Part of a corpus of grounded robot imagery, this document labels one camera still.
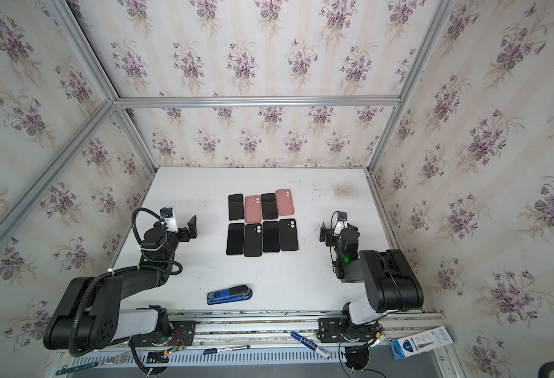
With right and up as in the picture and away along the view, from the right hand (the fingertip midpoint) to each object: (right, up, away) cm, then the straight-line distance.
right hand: (343, 225), depth 93 cm
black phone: (-44, -6, +3) cm, 45 cm away
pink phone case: (-38, +5, +12) cm, 40 cm away
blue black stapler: (-41, -21, -15) cm, 48 cm away
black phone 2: (-29, -5, +3) cm, 30 cm away
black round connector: (-1, -40, -19) cm, 44 cm away
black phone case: (-37, -6, +1) cm, 37 cm away
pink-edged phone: (-31, +7, +13) cm, 34 cm away
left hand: (-63, +3, -5) cm, 63 cm away
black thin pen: (-46, -35, -22) cm, 62 cm away
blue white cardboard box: (+12, -33, -23) cm, 42 cm away
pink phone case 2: (-23, +7, +14) cm, 28 cm away
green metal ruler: (-86, -38, -26) cm, 97 cm away
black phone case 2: (-22, -4, +3) cm, 23 cm away
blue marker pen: (-17, -33, -23) cm, 43 cm away
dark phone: (-45, +7, +11) cm, 47 cm away
